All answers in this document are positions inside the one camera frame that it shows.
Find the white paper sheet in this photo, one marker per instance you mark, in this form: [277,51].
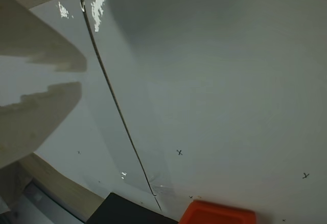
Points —
[76,137]
[217,80]

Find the orange square block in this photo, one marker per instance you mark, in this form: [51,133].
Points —
[217,213]

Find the dark box white inside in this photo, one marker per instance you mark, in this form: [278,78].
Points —
[122,211]

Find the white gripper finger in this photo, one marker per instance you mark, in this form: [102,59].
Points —
[38,121]
[38,40]

